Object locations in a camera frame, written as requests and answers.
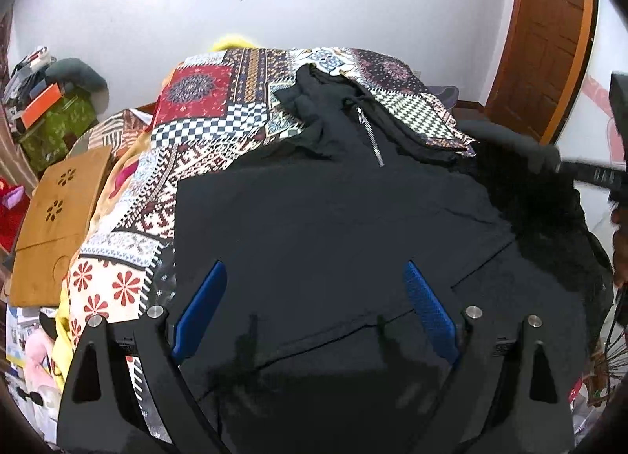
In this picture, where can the wooden lap desk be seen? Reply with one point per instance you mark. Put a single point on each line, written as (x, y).
(59, 233)

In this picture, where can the patchwork printed blanket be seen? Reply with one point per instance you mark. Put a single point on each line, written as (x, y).
(206, 105)

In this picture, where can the orange box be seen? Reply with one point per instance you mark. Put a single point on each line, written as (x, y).
(41, 103)

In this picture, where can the black zip jacket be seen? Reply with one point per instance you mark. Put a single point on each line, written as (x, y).
(319, 218)

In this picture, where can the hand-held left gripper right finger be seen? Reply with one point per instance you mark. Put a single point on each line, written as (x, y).
(431, 311)

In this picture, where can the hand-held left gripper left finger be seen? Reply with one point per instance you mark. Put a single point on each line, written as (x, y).
(201, 311)

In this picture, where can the grey pillow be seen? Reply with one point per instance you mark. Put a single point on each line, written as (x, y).
(78, 72)

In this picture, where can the person's right hand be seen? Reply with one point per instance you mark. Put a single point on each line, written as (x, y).
(621, 248)

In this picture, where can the pink plush toy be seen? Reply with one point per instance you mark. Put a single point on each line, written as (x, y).
(37, 358)

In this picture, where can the red plush toy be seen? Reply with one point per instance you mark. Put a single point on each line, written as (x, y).
(9, 218)

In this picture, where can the green patterned box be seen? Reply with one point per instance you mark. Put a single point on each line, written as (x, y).
(54, 132)

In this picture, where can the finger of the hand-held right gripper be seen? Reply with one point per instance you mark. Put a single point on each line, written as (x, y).
(586, 173)

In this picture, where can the brown wooden door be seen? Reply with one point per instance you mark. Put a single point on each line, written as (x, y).
(544, 42)

